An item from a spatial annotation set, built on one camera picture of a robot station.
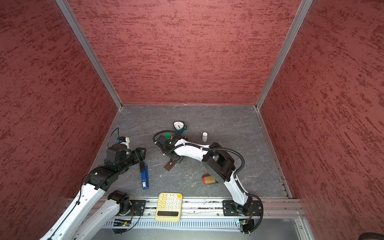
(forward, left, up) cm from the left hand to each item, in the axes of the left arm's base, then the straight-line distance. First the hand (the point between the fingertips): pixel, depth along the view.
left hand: (141, 154), depth 78 cm
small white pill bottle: (+18, -35, -10) cm, 41 cm away
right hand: (+3, -15, -12) cm, 19 cm away
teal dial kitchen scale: (+27, -17, -11) cm, 34 cm away
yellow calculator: (-23, -16, -12) cm, 30 cm away
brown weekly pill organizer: (-1, -13, -13) cm, 19 cm away
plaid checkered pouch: (-8, -36, -12) cm, 39 cm away
